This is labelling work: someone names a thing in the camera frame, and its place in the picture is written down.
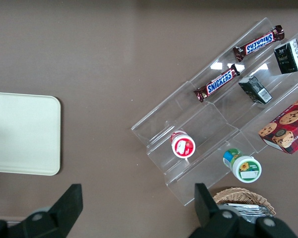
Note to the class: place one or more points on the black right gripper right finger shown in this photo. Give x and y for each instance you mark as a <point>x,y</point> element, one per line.
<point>208,213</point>

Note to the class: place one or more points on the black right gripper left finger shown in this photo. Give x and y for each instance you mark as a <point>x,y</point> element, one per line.
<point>64,210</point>

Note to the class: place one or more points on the light tan wicker basket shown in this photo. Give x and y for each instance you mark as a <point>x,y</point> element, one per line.
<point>238,194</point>

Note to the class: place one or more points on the beige rectangular serving tray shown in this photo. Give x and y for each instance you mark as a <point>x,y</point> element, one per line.
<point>22,134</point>

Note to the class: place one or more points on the aluminium foil container stack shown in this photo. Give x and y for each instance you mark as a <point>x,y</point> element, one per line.
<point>248,209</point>

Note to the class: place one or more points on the green lid yogurt cup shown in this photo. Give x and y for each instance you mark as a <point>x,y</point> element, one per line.
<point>245,168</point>

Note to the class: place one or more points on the red lid yogurt cup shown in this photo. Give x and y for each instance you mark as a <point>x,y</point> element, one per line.
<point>183,147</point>

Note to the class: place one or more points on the clear acrylic step shelf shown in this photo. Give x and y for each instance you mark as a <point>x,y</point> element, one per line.
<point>208,129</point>

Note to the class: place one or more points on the red plaid cookie box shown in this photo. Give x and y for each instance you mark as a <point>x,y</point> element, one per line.
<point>288,129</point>

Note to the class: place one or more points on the brown Snickers bar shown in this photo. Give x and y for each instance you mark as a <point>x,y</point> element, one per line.
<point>259,43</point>
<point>218,84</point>

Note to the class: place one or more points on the small black carton box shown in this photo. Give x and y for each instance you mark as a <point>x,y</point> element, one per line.
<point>254,90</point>
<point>288,58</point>

